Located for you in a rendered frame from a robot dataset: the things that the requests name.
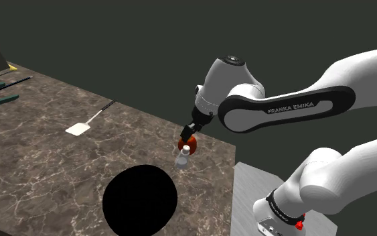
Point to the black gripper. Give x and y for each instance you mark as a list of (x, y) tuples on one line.
[(201, 116)]

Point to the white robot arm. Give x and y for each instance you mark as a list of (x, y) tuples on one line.
[(309, 78)]

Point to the red apple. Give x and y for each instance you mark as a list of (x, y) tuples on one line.
[(192, 143)]

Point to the white salt shaker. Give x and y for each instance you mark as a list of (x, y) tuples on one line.
[(183, 159)]

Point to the black round bowl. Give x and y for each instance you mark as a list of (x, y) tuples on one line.
[(140, 201)]

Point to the grey robot stand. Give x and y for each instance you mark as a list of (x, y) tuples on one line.
[(247, 189)]

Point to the black pen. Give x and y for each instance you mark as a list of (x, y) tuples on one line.
[(15, 83)]

